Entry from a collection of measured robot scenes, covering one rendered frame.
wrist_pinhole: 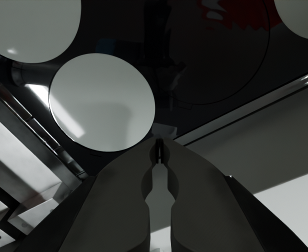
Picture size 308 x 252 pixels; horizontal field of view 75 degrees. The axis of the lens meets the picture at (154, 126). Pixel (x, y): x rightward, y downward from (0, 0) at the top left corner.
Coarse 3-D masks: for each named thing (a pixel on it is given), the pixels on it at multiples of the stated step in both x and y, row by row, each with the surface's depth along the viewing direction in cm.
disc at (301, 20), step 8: (280, 0) 15; (288, 0) 15; (296, 0) 15; (304, 0) 15; (280, 8) 15; (288, 8) 15; (296, 8) 15; (304, 8) 15; (280, 16) 16; (288, 16) 16; (296, 16) 16; (304, 16) 16; (288, 24) 16; (296, 24) 16; (304, 24) 16; (296, 32) 16; (304, 32) 16
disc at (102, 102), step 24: (72, 72) 18; (96, 72) 18; (120, 72) 18; (72, 96) 19; (96, 96) 19; (120, 96) 19; (144, 96) 19; (72, 120) 20; (96, 120) 20; (120, 120) 20; (144, 120) 20; (96, 144) 21; (120, 144) 21
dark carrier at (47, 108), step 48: (96, 0) 15; (144, 0) 15; (192, 0) 15; (240, 0) 15; (96, 48) 17; (144, 48) 17; (192, 48) 17; (240, 48) 17; (288, 48) 17; (48, 96) 19; (192, 96) 19; (240, 96) 19
